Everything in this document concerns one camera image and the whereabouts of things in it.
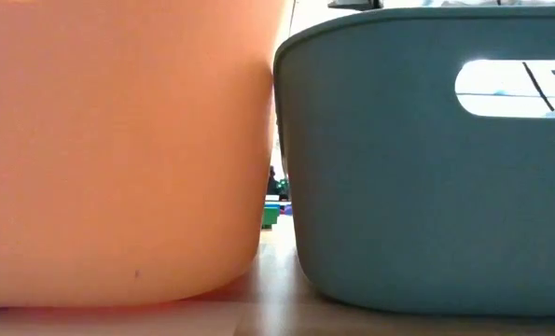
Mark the long blue block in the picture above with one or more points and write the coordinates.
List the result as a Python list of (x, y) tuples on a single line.
[(273, 205)]

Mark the green studded toy brick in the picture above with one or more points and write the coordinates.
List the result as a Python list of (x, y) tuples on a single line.
[(270, 217)]

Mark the person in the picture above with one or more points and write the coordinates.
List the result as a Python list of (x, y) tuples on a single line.
[(272, 179)]

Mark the dark equipment with green lights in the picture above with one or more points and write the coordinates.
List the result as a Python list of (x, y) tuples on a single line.
[(284, 186)]

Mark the dark teal plastic bin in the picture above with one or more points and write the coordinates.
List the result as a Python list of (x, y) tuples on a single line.
[(384, 196)]

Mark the yellow-orange plastic bin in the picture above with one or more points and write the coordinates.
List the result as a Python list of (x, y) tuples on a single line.
[(118, 154)]

